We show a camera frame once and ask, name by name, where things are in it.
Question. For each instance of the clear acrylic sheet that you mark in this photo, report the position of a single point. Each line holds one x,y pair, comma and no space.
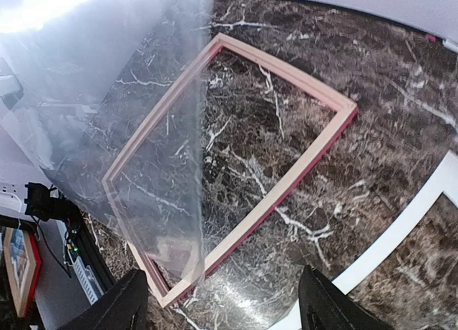
104,98

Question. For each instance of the black device on stand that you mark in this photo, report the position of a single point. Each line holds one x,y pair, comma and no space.
39,203

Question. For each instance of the light wooden picture frame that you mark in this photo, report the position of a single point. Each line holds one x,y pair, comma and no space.
213,154

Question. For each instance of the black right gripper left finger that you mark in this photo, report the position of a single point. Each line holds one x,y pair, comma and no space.
124,306

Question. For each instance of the white mat board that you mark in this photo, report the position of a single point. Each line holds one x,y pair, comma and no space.
443,181

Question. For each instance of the grey slotted cable duct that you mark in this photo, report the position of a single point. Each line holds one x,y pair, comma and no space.
83,272

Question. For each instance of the framed picture in background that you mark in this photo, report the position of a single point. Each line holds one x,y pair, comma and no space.
23,264

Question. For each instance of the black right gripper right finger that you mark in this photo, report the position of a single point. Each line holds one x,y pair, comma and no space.
324,306

